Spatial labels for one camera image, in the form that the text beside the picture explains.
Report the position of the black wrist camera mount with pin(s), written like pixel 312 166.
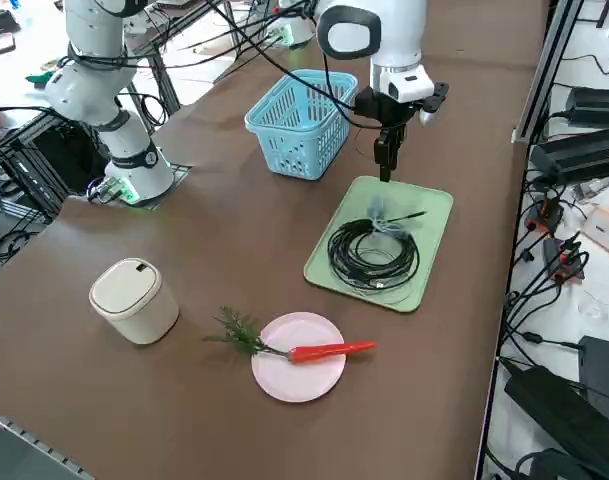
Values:
pixel 439 95

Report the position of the small cream lidded bin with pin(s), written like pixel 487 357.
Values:
pixel 134 310

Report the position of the red toy carrot green leaves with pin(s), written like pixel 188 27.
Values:
pixel 324 351

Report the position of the blue plastic slotted basket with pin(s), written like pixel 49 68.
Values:
pixel 294 150

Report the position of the aluminium frame rail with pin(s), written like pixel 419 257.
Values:
pixel 549 75

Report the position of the pink round plate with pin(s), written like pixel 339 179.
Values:
pixel 294 380

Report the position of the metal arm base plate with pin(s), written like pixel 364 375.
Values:
pixel 181 172

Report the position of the black power adapter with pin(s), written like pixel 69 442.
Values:
pixel 579 155
pixel 604 365
pixel 599 105
pixel 559 420

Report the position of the green plastic tray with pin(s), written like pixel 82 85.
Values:
pixel 424 210

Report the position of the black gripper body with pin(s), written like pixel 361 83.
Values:
pixel 379 110

